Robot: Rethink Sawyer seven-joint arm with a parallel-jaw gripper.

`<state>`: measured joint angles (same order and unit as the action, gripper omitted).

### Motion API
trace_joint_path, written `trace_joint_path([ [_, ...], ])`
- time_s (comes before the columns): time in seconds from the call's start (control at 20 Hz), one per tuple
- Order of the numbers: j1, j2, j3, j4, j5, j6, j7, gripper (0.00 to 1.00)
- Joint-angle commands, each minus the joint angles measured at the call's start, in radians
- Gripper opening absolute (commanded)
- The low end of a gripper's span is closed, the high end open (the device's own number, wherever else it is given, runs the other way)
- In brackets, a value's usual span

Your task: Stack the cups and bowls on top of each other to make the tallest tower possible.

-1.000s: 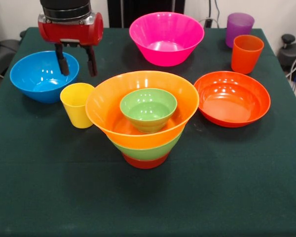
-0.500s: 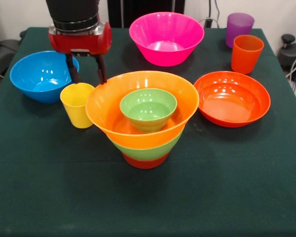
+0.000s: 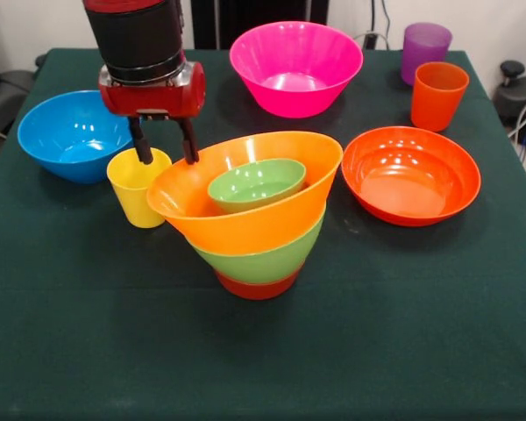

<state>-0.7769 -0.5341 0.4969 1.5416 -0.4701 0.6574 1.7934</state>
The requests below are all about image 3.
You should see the black clamp knob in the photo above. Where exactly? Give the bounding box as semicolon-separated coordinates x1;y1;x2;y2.
499;60;526;89

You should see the large green bowl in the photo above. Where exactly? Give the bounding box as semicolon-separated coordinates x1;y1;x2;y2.
191;210;326;285

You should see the large pink bowl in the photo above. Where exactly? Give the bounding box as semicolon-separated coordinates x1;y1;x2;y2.
229;20;365;119

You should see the black rounded base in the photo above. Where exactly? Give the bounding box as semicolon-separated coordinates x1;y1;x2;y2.
493;74;526;146

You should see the orange cup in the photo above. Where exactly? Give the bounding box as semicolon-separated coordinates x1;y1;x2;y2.
410;61;471;133

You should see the small green ribbed bowl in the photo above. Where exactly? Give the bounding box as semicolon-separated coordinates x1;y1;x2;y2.
207;158;308;215

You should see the black hanging cable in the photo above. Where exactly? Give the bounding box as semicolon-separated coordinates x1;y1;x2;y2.
379;0;394;50

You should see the large yellow-orange bowl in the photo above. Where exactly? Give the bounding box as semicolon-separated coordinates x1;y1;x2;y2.
146;131;345;257

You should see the yellow cup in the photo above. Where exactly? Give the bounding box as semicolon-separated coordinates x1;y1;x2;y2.
106;146;174;230

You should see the purple cup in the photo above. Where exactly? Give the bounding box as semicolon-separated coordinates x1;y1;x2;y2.
400;23;454;86

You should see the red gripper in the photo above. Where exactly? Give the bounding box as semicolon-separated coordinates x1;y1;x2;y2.
97;61;207;166

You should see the dark grey chair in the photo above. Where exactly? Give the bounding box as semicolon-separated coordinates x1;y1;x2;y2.
0;68;37;137

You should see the wide shallow orange bowl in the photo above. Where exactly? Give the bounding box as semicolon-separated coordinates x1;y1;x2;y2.
341;125;482;228

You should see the dark green tablecloth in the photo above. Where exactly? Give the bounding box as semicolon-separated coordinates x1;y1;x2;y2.
0;46;526;421

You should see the blue bowl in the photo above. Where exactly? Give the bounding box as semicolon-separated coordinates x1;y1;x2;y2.
17;90;135;185

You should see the small orange bowl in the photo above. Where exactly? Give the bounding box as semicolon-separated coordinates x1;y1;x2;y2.
214;262;306;302

